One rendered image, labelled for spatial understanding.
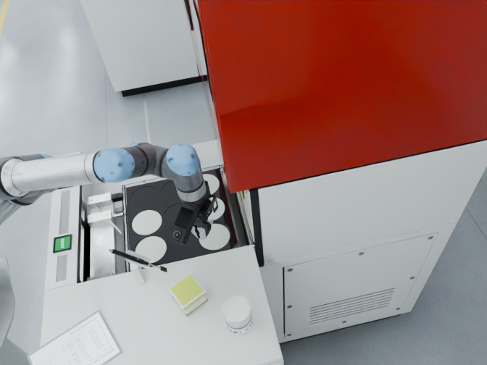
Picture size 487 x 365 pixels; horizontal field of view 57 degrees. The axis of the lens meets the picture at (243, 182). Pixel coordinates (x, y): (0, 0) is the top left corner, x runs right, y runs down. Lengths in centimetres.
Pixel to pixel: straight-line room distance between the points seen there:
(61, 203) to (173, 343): 65
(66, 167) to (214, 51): 47
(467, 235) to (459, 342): 61
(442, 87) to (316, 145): 31
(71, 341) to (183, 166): 57
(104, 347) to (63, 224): 46
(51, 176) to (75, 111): 243
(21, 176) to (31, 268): 160
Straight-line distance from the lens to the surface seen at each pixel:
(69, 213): 159
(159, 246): 148
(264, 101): 95
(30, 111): 373
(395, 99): 108
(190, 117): 321
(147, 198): 161
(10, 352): 190
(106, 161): 102
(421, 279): 200
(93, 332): 133
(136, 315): 132
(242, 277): 131
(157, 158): 112
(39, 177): 117
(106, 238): 158
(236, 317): 115
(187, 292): 123
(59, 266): 149
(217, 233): 147
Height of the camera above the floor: 212
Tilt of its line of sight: 50 degrees down
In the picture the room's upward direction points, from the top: 7 degrees counter-clockwise
